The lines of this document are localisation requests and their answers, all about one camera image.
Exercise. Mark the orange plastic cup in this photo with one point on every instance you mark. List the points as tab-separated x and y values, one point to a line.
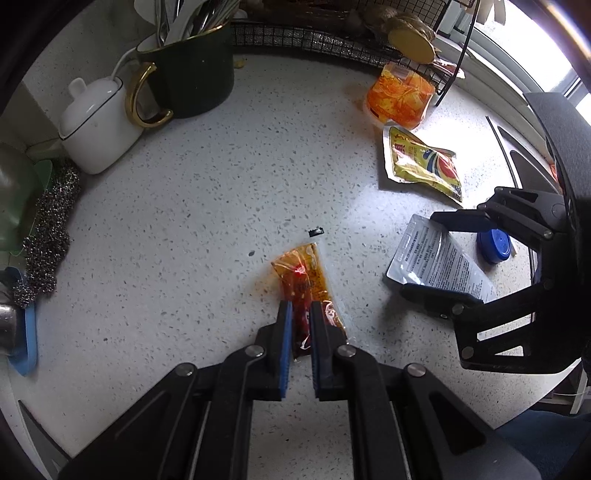
399	97

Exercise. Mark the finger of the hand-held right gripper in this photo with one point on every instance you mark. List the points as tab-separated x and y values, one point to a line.
434	299
466	220

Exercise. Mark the silver foil packet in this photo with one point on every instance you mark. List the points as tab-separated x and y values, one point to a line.
438	258

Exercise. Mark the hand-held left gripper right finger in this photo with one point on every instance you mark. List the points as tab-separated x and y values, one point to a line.
315	355

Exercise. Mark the blue coaster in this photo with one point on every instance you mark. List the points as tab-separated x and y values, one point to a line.
27	341

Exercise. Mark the yellow foil packet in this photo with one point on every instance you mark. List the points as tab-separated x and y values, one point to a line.
422	161

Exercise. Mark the black wrapper scrap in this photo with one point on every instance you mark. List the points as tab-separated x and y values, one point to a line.
316	230

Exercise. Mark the red chili sauce packet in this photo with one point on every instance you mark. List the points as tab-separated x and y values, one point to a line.
300	277

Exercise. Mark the small seasoning packets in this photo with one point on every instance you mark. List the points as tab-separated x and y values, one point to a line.
445	67

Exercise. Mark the clear glass carafe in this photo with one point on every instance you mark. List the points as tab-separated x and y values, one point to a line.
16	194

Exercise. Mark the white window frame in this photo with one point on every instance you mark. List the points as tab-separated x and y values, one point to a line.
503	83

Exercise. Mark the blue bottle cap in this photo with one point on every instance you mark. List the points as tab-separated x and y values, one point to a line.
495	247

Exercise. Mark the bundle of chopsticks and spoons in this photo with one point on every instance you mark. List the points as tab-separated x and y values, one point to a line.
194	18

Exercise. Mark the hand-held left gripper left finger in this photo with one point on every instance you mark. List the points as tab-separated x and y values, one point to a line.
285	350

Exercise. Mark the person's blue trousers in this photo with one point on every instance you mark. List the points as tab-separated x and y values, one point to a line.
545	438

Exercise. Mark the steel wool scourer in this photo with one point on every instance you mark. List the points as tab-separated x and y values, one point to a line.
48	230

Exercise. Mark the white ceramic lidded pot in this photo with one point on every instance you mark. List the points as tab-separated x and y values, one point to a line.
97	129

